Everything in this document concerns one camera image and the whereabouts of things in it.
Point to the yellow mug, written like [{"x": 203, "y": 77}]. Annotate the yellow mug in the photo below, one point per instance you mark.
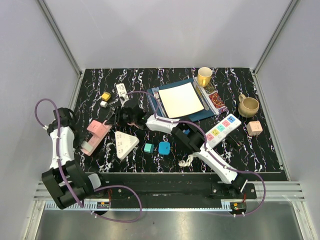
[{"x": 204, "y": 76}]

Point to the black mounting base rail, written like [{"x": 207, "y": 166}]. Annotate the black mounting base rail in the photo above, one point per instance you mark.
[{"x": 201, "y": 184}]

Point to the white square plate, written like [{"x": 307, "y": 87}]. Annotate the white square plate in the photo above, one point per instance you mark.
[{"x": 180, "y": 101}]

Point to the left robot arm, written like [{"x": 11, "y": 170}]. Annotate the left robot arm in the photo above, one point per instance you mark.
[{"x": 65, "y": 179}]

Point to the white triangular power strip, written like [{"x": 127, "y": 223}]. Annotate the white triangular power strip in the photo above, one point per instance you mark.
[{"x": 125, "y": 143}]

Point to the small white cube adapter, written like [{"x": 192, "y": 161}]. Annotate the small white cube adapter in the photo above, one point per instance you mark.
[{"x": 103, "y": 104}]

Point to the white plug adapter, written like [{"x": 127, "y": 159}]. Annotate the white plug adapter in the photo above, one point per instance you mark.
[{"x": 86, "y": 148}]

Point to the white power strip yellow plug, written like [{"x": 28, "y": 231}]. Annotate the white power strip yellow plug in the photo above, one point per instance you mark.
[{"x": 122, "y": 93}]

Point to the silver fork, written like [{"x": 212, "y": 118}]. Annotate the silver fork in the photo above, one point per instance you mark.
[{"x": 157, "y": 96}]

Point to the pink deer cube adapter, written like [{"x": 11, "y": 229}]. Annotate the pink deer cube adapter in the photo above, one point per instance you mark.
[{"x": 254, "y": 128}]

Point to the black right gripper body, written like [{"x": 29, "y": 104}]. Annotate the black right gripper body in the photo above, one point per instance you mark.
[{"x": 122, "y": 117}]

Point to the white multicolour power strip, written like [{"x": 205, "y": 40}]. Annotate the white multicolour power strip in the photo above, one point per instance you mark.
[{"x": 220, "y": 131}]

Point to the light blue plug adapter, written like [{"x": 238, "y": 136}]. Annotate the light blue plug adapter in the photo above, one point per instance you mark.
[{"x": 164, "y": 148}]

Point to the dark blue cube adapter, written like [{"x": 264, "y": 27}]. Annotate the dark blue cube adapter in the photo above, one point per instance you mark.
[{"x": 186, "y": 131}]

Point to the beige ceramic mug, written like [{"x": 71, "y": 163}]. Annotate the beige ceramic mug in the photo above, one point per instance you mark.
[{"x": 247, "y": 106}]

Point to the pink power strip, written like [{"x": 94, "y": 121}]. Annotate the pink power strip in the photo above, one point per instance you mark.
[{"x": 95, "y": 141}]

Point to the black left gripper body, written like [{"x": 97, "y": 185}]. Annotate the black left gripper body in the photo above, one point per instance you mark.
[{"x": 78, "y": 138}]

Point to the dark blue placemat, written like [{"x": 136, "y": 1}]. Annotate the dark blue placemat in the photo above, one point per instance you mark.
[{"x": 203, "y": 114}]

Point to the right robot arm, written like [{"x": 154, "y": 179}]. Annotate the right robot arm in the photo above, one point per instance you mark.
[{"x": 196, "y": 144}]

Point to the patterned colourful coaster cloth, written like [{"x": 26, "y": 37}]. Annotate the patterned colourful coaster cloth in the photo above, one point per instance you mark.
[{"x": 209, "y": 97}]

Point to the teal small plug adapter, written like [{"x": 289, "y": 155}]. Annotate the teal small plug adapter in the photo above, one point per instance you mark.
[{"x": 149, "y": 148}]

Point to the yellow plug adapter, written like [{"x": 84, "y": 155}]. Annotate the yellow plug adapter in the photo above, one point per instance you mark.
[{"x": 105, "y": 96}]

